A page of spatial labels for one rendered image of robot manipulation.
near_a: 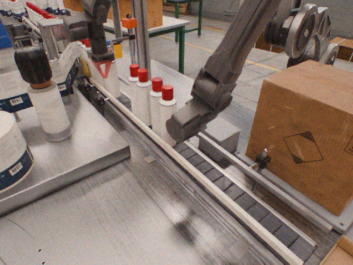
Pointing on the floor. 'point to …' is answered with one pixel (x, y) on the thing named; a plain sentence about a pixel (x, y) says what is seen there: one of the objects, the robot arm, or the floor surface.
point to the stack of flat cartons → (266, 45)
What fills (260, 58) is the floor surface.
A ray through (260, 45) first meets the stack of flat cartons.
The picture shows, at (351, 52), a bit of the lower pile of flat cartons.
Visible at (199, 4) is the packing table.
